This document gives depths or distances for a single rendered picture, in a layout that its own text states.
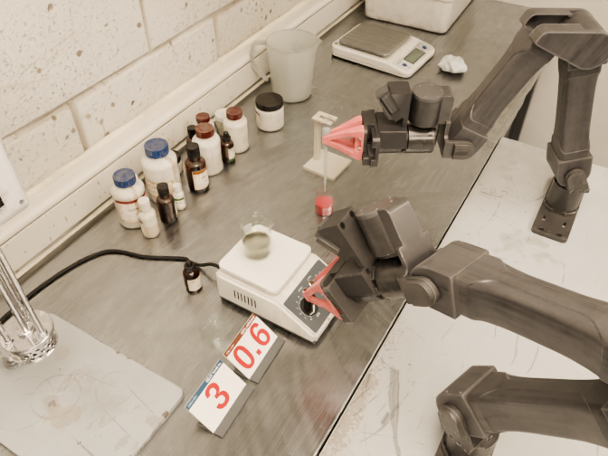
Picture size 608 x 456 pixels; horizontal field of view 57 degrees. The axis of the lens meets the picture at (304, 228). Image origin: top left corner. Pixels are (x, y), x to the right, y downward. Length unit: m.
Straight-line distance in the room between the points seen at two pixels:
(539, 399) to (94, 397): 0.63
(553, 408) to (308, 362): 0.41
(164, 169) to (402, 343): 0.57
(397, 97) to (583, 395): 0.58
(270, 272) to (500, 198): 0.56
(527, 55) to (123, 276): 0.80
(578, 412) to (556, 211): 0.68
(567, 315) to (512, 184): 0.77
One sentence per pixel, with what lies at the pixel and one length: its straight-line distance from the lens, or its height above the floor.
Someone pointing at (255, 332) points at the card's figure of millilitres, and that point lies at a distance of 0.94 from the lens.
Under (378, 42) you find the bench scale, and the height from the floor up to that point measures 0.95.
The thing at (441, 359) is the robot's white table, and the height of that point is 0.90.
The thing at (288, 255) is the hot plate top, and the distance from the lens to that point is 0.96.
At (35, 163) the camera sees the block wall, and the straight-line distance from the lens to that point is 1.15.
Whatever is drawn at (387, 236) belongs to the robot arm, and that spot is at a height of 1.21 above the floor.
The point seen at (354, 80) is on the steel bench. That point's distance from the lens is 1.61.
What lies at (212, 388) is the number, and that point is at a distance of 0.89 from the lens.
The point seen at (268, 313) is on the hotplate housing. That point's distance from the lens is 0.96.
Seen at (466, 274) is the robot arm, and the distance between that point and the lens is 0.63.
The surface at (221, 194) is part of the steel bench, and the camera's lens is 1.22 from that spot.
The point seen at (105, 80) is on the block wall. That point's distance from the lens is 1.22.
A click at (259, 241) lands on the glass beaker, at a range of 0.92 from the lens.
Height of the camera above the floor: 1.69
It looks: 44 degrees down
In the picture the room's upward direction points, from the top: straight up
